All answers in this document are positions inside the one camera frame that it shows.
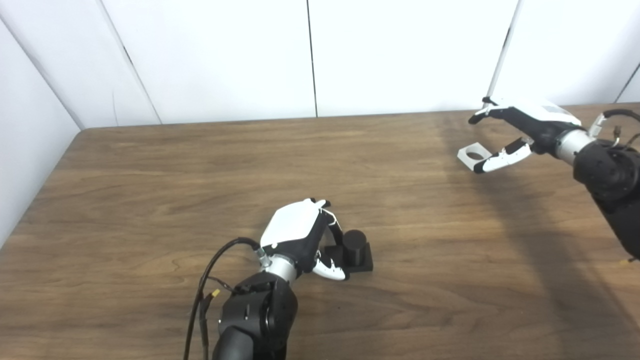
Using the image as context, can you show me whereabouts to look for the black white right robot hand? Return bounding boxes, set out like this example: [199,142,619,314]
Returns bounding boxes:
[468,96,598,174]

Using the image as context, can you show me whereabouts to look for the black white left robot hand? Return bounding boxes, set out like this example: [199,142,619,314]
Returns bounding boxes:
[257,198,349,283]

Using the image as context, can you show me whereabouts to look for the black peg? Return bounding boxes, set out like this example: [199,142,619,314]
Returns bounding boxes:
[325,229,374,274]

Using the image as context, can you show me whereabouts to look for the white square piece with hole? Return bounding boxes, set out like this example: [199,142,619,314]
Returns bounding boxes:
[457,142,493,173]

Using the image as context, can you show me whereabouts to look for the thin right arm wire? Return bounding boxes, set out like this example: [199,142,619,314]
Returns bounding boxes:
[612,125,640,151]

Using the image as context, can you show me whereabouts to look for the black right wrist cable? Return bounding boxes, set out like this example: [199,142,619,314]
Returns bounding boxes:
[589,108,640,138]

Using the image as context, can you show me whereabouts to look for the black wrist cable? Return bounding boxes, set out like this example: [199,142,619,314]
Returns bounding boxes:
[589,108,640,138]
[183,237,263,360]

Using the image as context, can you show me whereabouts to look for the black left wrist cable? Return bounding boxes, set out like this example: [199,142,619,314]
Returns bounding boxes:
[183,237,263,360]

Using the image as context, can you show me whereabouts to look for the thin yellow-tipped left arm wire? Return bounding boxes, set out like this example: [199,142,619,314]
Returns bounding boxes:
[199,276,236,360]

